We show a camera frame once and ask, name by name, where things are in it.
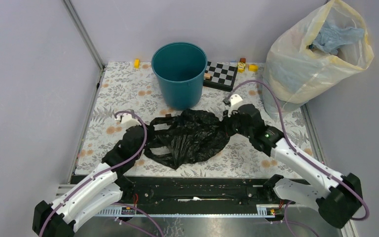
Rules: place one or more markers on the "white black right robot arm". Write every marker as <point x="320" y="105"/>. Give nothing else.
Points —
<point x="336" y="197"/>

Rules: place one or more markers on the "floral patterned table mat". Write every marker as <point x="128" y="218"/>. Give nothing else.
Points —
<point x="124" y="87"/>

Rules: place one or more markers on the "grey slotted cable duct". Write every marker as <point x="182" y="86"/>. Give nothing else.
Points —
<point x="191" y="211"/>

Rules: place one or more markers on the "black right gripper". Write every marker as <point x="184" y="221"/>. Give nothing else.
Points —
<point x="237" y="114"/>

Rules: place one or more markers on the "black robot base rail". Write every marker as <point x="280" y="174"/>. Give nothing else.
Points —
<point x="205" y="192"/>

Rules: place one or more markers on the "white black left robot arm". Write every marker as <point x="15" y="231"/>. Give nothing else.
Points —
<point x="104" y="185"/>

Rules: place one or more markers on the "large translucent plastic bag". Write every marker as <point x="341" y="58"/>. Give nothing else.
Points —
<point x="295" y="74"/>

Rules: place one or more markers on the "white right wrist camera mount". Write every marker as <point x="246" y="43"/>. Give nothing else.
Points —
<point x="234" y="102"/>

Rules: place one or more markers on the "black white checkerboard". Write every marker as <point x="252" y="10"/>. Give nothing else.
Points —
<point x="222" y="77"/>

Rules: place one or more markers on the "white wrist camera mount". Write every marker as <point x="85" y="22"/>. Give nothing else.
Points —
<point x="234" y="102"/>
<point x="127" y="119"/>

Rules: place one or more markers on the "yellow owl toy block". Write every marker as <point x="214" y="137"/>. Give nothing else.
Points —
<point x="241" y="67"/>

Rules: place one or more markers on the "aluminium frame post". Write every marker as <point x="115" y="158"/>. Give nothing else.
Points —
<point x="83" y="33"/>

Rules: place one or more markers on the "blue crumpled plastic sheet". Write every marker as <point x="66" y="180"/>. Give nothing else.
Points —
<point x="331" y="38"/>

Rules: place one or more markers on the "yellow block far left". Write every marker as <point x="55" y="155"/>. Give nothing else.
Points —
<point x="137" y="64"/>

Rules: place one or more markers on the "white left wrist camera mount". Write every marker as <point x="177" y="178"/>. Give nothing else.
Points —
<point x="127" y="119"/>

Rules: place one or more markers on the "teal plastic trash bin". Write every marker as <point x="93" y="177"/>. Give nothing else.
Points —
<point x="179" y="68"/>

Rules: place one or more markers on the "yellow block near bag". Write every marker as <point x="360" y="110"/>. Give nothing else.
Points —
<point x="253" y="68"/>

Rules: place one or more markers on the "black trash bag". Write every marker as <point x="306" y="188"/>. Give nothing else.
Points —
<point x="191" y="137"/>

